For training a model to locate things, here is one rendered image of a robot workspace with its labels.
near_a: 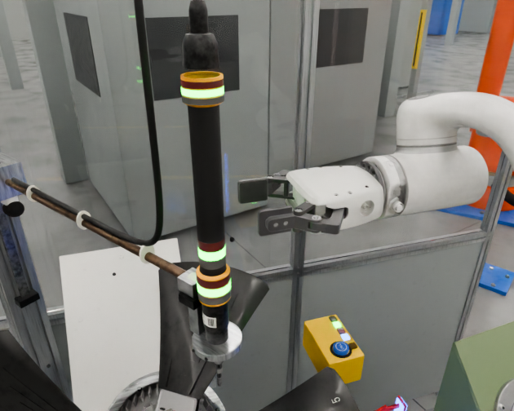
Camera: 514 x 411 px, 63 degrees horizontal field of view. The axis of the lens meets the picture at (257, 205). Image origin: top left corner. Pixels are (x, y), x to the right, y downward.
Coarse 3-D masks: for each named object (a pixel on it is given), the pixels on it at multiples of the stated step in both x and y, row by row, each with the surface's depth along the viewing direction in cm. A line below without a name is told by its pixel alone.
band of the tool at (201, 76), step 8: (192, 72) 44; (200, 72) 44; (208, 72) 44; (216, 72) 44; (184, 80) 41; (192, 80) 41; (200, 80) 40; (208, 80) 41; (216, 80) 41; (184, 88) 42; (216, 88) 42; (184, 96) 42; (216, 96) 42; (216, 104) 42
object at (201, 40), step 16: (192, 16) 39; (192, 32) 40; (208, 32) 40; (192, 48) 40; (208, 48) 40; (192, 64) 40; (208, 64) 40; (224, 304) 55; (208, 320) 55; (224, 320) 56; (208, 336) 57; (224, 336) 57
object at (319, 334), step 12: (312, 324) 115; (324, 324) 115; (312, 336) 111; (324, 336) 111; (336, 336) 111; (312, 348) 112; (324, 348) 107; (312, 360) 113; (324, 360) 105; (336, 360) 104; (348, 360) 104; (360, 360) 106; (348, 372) 106; (360, 372) 108
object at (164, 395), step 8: (160, 392) 74; (168, 392) 73; (160, 400) 73; (168, 400) 72; (176, 400) 71; (184, 400) 70; (192, 400) 69; (168, 408) 72; (176, 408) 71; (184, 408) 70; (192, 408) 69
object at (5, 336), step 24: (0, 336) 62; (0, 360) 63; (24, 360) 62; (0, 384) 63; (24, 384) 63; (48, 384) 63; (0, 408) 64; (24, 408) 64; (48, 408) 64; (72, 408) 63
